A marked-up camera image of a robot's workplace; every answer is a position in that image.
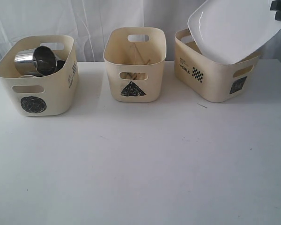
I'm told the white curtain backdrop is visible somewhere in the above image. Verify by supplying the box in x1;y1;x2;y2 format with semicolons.
0;0;281;63

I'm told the white rectangular plate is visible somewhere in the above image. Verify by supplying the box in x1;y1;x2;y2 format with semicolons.
187;0;281;65

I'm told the cream bin square mark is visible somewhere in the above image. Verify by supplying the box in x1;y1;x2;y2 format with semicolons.
174;29;261;103

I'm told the steel mug front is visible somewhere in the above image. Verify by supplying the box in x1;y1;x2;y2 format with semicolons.
14;48;38;75

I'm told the cream bin circle mark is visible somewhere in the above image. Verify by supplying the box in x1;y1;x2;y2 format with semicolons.
0;35;79;116

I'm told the steel mug with wire handle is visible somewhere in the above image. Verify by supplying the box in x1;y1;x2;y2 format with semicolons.
33;46;57;76

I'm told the steel bowl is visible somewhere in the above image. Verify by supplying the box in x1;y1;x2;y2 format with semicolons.
55;60;65;73

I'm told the cream bin triangle mark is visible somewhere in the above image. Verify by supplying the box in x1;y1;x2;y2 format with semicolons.
104;27;167;103

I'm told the white plastic bowl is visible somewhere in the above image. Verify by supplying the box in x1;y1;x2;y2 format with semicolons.
19;75;37;78

